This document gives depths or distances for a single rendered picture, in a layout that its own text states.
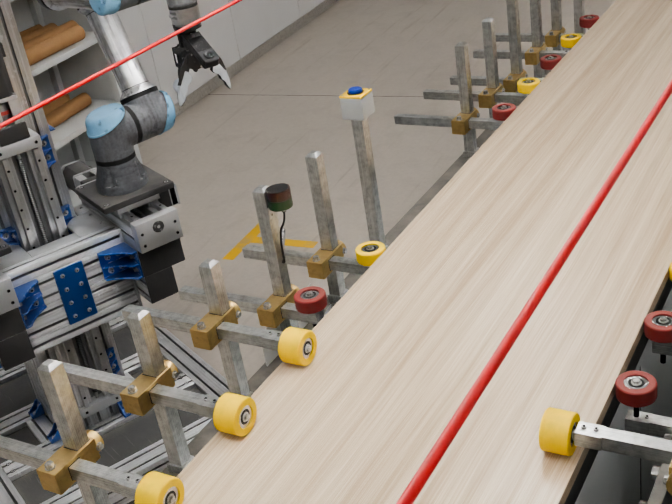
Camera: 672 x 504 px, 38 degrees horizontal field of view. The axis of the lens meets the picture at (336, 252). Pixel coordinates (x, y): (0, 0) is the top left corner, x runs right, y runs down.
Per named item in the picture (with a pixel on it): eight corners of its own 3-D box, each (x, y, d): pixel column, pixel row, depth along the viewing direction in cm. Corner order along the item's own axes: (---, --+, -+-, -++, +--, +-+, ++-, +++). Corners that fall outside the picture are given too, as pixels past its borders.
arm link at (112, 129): (86, 157, 286) (73, 113, 279) (125, 140, 293) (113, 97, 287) (107, 165, 277) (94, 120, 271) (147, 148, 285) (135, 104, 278)
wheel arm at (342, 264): (243, 260, 284) (241, 247, 281) (250, 255, 286) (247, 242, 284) (378, 280, 262) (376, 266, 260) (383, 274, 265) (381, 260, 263)
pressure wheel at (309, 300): (295, 337, 248) (287, 298, 243) (310, 320, 254) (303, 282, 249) (322, 342, 244) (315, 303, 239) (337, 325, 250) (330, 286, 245)
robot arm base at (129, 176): (89, 187, 292) (80, 156, 287) (135, 169, 299) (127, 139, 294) (110, 201, 280) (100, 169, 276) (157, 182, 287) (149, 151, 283)
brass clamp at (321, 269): (307, 277, 270) (304, 261, 267) (330, 253, 280) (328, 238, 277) (326, 280, 267) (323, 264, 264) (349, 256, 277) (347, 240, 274)
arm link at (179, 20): (203, 4, 248) (174, 13, 245) (206, 22, 251) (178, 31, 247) (189, 0, 254) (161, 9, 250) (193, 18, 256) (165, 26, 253)
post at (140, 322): (177, 489, 228) (125, 314, 205) (186, 479, 230) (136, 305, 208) (189, 492, 226) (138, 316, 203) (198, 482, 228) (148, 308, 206)
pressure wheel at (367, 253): (367, 294, 261) (361, 256, 256) (356, 281, 268) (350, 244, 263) (394, 285, 263) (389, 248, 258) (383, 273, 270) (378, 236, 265)
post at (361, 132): (369, 257, 299) (348, 118, 278) (376, 249, 303) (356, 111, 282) (382, 258, 297) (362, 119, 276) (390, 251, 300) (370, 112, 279)
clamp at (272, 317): (259, 325, 251) (255, 309, 249) (286, 298, 261) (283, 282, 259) (278, 329, 248) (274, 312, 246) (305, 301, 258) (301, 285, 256)
